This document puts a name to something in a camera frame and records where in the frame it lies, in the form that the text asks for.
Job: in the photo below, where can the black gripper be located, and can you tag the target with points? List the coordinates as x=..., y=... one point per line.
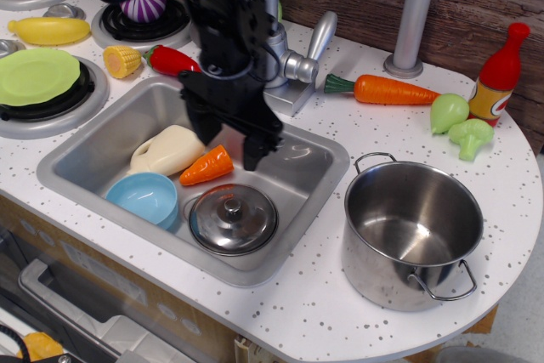
x=228, y=91

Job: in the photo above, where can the steel pot lid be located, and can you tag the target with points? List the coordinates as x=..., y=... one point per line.
x=233, y=219

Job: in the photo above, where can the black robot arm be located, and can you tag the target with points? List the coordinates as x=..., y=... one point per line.
x=229, y=88

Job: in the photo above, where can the stainless steel pot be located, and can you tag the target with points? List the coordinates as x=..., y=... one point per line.
x=409, y=230

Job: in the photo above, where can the orange toy carrot half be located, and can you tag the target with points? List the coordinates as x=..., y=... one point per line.
x=214, y=164

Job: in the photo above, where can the cream toy milk jug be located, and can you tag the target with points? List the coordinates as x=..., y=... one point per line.
x=171, y=151

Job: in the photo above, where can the silver toy sink basin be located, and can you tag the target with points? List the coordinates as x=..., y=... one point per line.
x=298, y=179

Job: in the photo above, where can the silver toy faucet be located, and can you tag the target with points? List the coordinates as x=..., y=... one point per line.
x=294, y=74

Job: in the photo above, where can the red toy chili pepper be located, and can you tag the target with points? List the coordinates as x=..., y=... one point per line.
x=169, y=61

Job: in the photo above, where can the light blue toy bowl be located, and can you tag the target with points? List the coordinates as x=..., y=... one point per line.
x=150, y=196

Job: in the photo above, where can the back right stove burner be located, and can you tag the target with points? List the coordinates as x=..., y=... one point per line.
x=110, y=26

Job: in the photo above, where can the yellow toy corn cob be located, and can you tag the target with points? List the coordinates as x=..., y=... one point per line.
x=121, y=61

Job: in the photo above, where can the whole toy carrot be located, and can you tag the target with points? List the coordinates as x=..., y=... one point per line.
x=370, y=89

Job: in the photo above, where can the front left stove burner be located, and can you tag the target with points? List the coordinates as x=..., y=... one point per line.
x=69, y=110

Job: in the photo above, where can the purple striped toy onion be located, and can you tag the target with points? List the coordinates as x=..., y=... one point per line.
x=143, y=11

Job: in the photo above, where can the green toy plate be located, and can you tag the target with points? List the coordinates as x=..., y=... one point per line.
x=35, y=76

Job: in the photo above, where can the silver stove knob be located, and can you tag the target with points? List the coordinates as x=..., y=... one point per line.
x=65, y=10

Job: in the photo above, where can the yellow toy banana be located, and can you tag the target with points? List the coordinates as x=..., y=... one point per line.
x=45, y=31

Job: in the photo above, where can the light green toy pear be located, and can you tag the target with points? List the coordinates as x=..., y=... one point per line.
x=448, y=110

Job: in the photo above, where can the green toy broccoli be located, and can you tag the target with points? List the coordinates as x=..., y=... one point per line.
x=470, y=135

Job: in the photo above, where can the red toy ketchup bottle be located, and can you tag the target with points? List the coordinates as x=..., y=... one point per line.
x=498, y=77

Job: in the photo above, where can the yellow toy on floor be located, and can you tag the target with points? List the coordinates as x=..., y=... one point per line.
x=41, y=346

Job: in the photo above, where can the toy oven door handle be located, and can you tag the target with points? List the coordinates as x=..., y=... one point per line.
x=87, y=314

